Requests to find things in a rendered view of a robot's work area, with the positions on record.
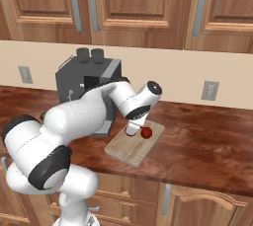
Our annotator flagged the light wooden cutting board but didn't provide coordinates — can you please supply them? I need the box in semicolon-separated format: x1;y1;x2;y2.
104;119;166;168

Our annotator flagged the grey wall socket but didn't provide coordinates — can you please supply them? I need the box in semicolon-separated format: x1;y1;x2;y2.
18;65;35;85
201;80;220;102

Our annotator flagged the wooden wall cupboard door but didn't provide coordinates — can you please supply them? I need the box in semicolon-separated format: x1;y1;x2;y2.
0;0;92;45
185;0;253;54
86;0;196;50

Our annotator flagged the grey cupboard door handle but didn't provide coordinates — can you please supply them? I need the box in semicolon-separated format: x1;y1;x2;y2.
192;0;211;38
86;0;101;34
68;0;84;33

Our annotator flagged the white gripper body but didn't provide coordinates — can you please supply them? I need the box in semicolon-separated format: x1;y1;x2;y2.
126;119;143;137

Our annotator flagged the grey coffee machine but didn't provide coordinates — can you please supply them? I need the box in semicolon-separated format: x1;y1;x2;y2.
54;47;123;138

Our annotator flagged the wooden base cupboard door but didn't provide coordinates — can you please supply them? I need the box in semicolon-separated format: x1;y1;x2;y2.
157;183;253;226

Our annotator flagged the grey base cupboard handle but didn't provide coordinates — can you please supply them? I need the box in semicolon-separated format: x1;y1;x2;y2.
0;156;9;173
161;183;173;216

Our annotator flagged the grey drawer handle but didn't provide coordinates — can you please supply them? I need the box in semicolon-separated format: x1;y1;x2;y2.
86;204;101;212

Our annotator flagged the wooden drawer front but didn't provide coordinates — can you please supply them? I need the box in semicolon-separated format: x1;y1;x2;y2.
48;171;161;226

